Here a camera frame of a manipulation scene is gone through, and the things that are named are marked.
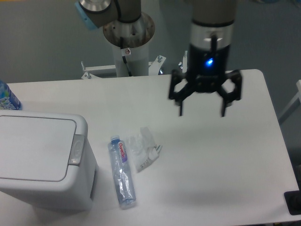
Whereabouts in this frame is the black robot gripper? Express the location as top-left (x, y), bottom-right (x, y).
top-left (168, 44), bottom-right (243, 117)

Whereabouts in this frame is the white push-lid trash can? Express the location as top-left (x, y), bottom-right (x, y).
top-left (0, 110), bottom-right (98, 211)

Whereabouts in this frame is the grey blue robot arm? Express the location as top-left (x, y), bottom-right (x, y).
top-left (75, 0), bottom-right (243, 116)

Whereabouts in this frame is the crumpled clear plastic wrapper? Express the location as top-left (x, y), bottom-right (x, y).
top-left (126, 127), bottom-right (163, 172)

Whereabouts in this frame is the empty clear plastic bottle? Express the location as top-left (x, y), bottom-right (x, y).
top-left (108, 135), bottom-right (136, 209)

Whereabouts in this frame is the black clamp at table corner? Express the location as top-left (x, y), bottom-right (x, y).
top-left (284, 190), bottom-right (301, 216)

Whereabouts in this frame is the blue labelled bottle at edge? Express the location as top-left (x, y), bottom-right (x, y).
top-left (0, 81), bottom-right (22, 110)

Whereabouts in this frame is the white metal base frame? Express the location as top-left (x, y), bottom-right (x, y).
top-left (80, 50), bottom-right (190, 80)

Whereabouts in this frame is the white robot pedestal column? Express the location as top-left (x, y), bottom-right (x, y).
top-left (103, 12), bottom-right (155, 63)

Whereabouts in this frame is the white frame at right edge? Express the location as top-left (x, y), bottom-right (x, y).
top-left (278, 80), bottom-right (301, 125)

